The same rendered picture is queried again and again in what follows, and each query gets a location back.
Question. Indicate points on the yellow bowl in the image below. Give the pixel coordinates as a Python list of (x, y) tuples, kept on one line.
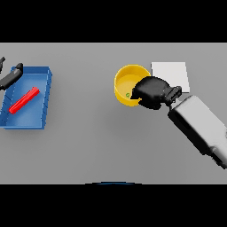
[(125, 82)]

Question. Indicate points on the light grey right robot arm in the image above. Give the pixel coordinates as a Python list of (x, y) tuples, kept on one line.
[(201, 127)]

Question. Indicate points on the green nut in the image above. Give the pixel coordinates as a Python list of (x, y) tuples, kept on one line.
[(127, 95)]

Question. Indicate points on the red beaker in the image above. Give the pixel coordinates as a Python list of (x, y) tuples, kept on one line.
[(23, 100)]

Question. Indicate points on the blue tray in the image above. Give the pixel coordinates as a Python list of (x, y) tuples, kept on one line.
[(29, 115)]

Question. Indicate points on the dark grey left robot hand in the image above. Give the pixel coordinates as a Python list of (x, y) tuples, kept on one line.
[(10, 77)]

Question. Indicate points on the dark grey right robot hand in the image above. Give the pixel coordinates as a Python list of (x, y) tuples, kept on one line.
[(153, 91)]

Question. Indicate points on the pale square measuring scale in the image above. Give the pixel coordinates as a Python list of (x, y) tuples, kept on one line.
[(173, 74)]

